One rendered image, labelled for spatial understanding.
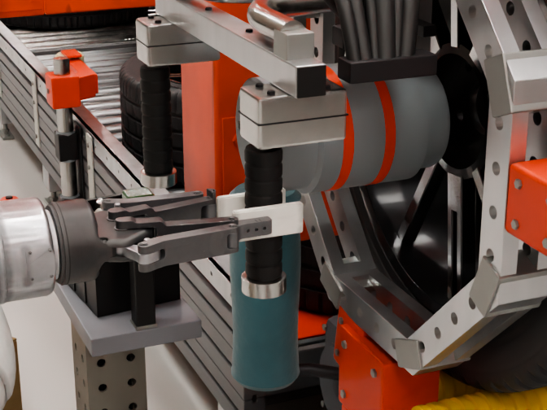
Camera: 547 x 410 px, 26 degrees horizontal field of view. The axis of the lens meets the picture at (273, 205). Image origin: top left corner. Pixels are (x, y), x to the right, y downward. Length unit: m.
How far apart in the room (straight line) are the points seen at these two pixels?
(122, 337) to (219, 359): 0.45
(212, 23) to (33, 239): 0.35
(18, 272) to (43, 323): 1.81
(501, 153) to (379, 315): 0.35
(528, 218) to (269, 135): 0.25
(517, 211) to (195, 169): 0.85
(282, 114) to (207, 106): 0.71
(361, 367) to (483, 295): 0.31
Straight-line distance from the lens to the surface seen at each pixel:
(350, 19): 1.09
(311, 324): 2.17
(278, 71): 1.09
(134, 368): 2.01
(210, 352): 2.22
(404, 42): 1.11
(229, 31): 1.21
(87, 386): 2.01
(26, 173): 3.86
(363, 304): 1.45
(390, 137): 1.29
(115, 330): 1.76
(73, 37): 4.56
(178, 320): 1.79
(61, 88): 2.96
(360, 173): 1.29
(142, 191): 1.69
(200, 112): 1.81
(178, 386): 2.53
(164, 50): 1.39
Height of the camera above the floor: 1.23
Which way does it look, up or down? 21 degrees down
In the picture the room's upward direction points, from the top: straight up
